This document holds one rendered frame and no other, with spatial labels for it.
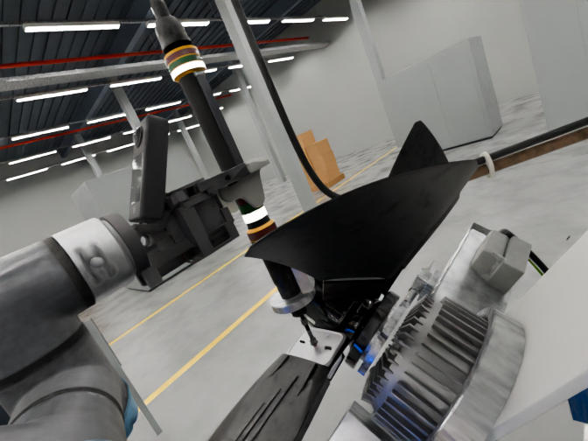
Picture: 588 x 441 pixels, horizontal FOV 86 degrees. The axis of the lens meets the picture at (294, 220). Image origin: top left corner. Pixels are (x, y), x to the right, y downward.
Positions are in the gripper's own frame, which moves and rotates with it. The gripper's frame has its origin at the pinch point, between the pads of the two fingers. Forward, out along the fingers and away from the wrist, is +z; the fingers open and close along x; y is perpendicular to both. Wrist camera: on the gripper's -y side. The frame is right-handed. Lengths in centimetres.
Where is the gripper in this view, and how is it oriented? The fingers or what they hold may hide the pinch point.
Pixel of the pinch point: (250, 164)
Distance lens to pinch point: 45.8
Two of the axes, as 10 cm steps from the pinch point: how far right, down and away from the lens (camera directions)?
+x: 6.6, -1.0, -7.5
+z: 6.4, -4.5, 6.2
